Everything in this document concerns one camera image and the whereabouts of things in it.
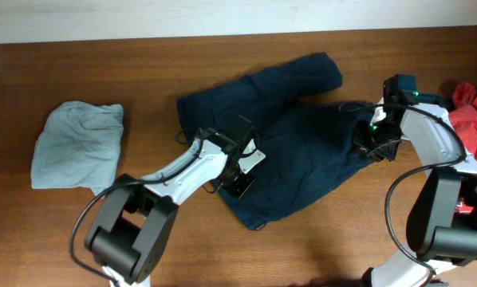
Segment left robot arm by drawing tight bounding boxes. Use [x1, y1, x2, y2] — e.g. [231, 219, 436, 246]
[85, 116, 265, 286]

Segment right black cable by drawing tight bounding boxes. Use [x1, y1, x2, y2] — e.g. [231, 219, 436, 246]
[337, 101, 469, 276]

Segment navy blue shorts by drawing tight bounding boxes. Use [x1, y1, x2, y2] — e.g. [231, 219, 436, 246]
[176, 53, 372, 230]

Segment red jersey with lettering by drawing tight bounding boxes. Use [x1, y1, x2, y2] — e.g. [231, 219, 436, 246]
[449, 82, 477, 160]

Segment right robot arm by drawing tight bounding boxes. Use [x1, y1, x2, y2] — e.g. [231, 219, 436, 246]
[353, 74, 477, 287]

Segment light grey folded cloth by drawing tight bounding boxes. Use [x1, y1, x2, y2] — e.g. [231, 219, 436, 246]
[30, 101, 124, 195]

